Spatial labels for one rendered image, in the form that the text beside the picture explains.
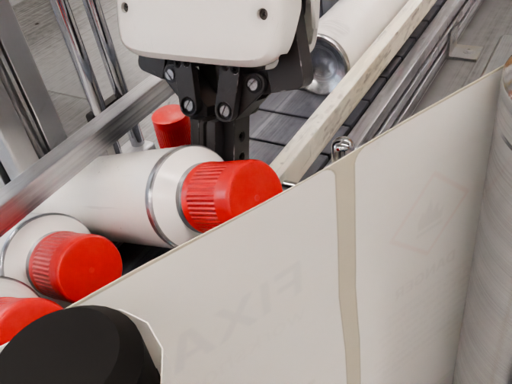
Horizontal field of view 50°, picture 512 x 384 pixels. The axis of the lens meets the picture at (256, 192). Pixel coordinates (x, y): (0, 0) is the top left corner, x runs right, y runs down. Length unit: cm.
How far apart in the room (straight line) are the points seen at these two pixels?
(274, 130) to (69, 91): 32
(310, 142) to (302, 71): 8
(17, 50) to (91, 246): 16
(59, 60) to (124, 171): 49
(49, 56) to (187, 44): 52
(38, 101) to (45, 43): 44
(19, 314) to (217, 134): 14
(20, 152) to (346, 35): 25
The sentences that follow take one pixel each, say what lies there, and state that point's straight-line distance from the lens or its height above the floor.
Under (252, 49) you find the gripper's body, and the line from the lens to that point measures 26.
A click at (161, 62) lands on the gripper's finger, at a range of 32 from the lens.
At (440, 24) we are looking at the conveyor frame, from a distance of 58.
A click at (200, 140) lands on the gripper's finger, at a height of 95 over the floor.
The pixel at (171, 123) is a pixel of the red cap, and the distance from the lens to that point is 49.
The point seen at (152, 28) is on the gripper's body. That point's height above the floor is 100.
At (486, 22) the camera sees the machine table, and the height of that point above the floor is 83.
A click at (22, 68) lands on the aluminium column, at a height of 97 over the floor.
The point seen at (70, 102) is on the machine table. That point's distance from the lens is 65.
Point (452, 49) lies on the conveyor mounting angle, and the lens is 62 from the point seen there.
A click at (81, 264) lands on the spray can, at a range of 26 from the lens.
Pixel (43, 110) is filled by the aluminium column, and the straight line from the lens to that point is 40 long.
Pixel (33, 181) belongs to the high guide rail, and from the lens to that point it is 29.
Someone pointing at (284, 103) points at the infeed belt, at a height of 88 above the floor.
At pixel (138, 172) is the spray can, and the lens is 27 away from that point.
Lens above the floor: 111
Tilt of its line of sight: 39 degrees down
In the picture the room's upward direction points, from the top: 10 degrees counter-clockwise
